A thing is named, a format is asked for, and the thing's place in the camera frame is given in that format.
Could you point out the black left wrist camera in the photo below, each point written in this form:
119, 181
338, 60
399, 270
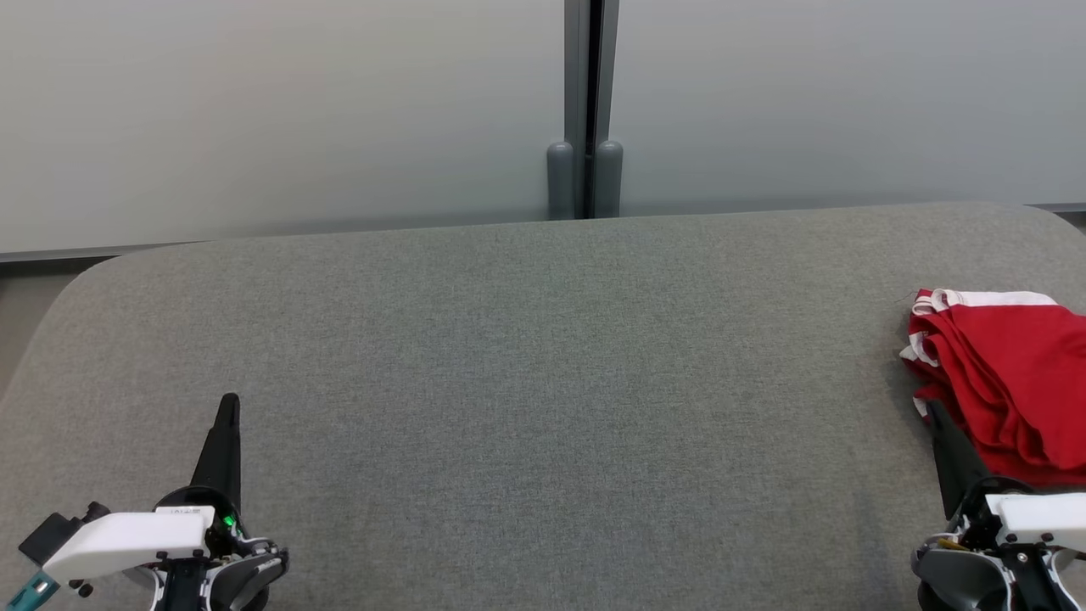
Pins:
47, 536

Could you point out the grey metal partition post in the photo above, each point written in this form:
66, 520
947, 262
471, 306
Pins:
584, 102

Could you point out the grey partition base rail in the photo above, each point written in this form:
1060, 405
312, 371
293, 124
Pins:
1060, 207
85, 253

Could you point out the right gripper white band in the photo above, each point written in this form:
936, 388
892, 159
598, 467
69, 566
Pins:
1035, 518

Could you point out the red shorts white waistband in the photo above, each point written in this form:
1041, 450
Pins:
1018, 356

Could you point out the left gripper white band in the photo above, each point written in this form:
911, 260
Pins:
127, 539

